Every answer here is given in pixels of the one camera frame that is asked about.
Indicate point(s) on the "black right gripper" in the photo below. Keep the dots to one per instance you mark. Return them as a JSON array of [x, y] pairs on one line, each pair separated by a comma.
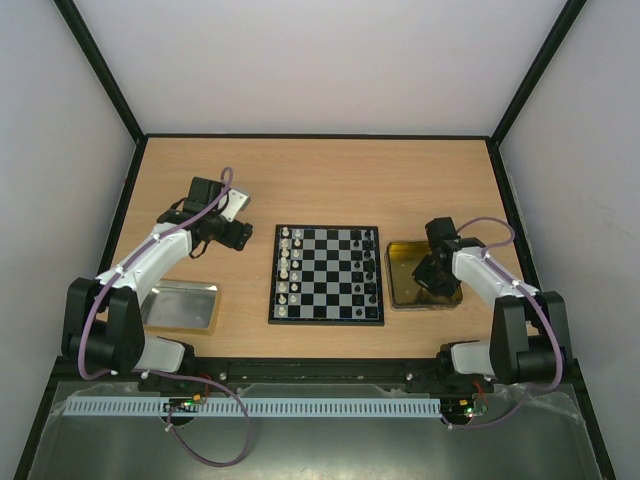
[[425, 275]]

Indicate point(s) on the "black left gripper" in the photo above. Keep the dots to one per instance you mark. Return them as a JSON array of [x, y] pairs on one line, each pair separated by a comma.
[[239, 236]]

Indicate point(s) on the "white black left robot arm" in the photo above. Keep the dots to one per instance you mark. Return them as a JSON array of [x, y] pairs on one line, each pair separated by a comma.
[[103, 329]]

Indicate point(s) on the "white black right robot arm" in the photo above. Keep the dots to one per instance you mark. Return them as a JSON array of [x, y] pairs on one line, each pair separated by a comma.
[[529, 341]]

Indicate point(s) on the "black white chess board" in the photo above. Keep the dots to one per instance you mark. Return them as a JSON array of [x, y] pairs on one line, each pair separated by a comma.
[[325, 276]]

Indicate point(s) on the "gold metal tin tray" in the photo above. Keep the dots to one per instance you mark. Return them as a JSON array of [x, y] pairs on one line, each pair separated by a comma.
[[402, 258]]

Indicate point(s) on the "silver metal tin lid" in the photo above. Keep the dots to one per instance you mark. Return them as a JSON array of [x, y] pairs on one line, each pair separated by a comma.
[[181, 306]]

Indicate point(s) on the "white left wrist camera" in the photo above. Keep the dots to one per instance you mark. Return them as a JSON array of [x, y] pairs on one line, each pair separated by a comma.
[[233, 203]]

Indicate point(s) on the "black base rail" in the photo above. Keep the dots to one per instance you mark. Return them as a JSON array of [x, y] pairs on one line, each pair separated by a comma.
[[422, 375]]

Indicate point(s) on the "white slotted cable duct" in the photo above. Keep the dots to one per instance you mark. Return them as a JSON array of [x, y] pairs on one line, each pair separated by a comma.
[[256, 407]]

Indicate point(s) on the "black aluminium frame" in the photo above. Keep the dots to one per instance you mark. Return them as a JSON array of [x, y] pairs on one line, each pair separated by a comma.
[[327, 111]]

